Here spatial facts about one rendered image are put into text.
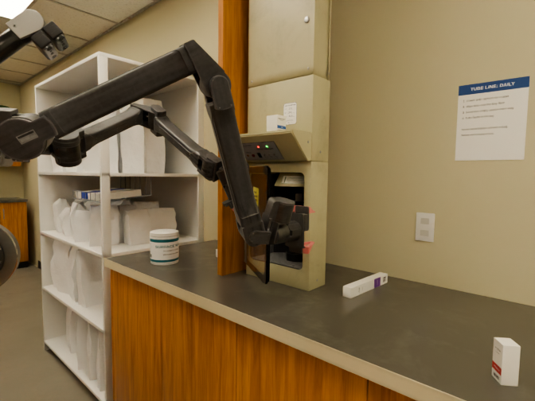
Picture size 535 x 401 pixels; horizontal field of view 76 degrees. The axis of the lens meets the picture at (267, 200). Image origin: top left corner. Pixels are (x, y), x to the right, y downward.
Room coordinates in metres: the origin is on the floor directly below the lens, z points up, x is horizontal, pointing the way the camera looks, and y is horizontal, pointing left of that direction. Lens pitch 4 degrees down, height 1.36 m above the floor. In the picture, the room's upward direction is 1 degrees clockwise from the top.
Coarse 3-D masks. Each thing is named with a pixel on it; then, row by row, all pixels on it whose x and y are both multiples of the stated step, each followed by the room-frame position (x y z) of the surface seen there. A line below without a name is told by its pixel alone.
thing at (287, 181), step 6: (282, 174) 1.35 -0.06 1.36; (288, 174) 1.32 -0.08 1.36; (294, 174) 1.32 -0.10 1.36; (300, 174) 1.32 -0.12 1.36; (276, 180) 1.39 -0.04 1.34; (282, 180) 1.33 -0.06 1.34; (288, 180) 1.31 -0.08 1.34; (294, 180) 1.31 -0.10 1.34; (300, 180) 1.31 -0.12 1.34; (288, 186) 1.30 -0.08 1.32; (294, 186) 1.30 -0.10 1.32; (300, 186) 1.30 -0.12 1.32
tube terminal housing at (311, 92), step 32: (256, 96) 1.40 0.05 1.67; (288, 96) 1.29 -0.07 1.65; (320, 96) 1.25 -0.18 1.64; (256, 128) 1.39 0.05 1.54; (288, 128) 1.29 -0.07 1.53; (320, 128) 1.26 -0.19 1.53; (320, 160) 1.26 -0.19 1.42; (320, 192) 1.26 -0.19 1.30; (320, 224) 1.27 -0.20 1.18; (320, 256) 1.27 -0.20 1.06
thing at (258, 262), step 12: (252, 168) 1.31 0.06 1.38; (264, 168) 1.15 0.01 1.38; (252, 180) 1.31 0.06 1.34; (264, 180) 1.15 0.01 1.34; (264, 192) 1.15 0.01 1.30; (264, 204) 1.15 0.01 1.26; (252, 252) 1.29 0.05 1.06; (264, 252) 1.14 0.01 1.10; (252, 264) 1.29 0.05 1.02; (264, 264) 1.14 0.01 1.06; (264, 276) 1.13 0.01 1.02
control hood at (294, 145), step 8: (240, 136) 1.29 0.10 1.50; (248, 136) 1.27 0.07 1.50; (256, 136) 1.24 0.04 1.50; (264, 136) 1.22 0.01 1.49; (272, 136) 1.20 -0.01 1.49; (280, 136) 1.18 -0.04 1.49; (288, 136) 1.15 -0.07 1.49; (296, 136) 1.15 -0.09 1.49; (304, 136) 1.18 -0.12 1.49; (280, 144) 1.21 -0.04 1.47; (288, 144) 1.18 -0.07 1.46; (296, 144) 1.16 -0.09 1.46; (304, 144) 1.18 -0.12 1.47; (280, 152) 1.24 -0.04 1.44; (288, 152) 1.22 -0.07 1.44; (296, 152) 1.19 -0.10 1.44; (304, 152) 1.18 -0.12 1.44; (256, 160) 1.35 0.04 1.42; (264, 160) 1.32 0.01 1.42; (272, 160) 1.30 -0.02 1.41; (280, 160) 1.27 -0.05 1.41; (288, 160) 1.25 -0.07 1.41; (296, 160) 1.23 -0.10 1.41; (304, 160) 1.21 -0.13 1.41
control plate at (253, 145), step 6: (246, 144) 1.31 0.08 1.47; (252, 144) 1.29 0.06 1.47; (258, 144) 1.27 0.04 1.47; (264, 144) 1.25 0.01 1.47; (270, 144) 1.23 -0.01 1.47; (246, 150) 1.34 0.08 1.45; (252, 150) 1.32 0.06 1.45; (258, 150) 1.30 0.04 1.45; (264, 150) 1.28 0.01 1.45; (270, 150) 1.26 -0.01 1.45; (276, 150) 1.24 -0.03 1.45; (246, 156) 1.36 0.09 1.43; (258, 156) 1.32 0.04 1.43; (264, 156) 1.30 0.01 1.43; (270, 156) 1.29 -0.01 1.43; (276, 156) 1.27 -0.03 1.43; (282, 156) 1.25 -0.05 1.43
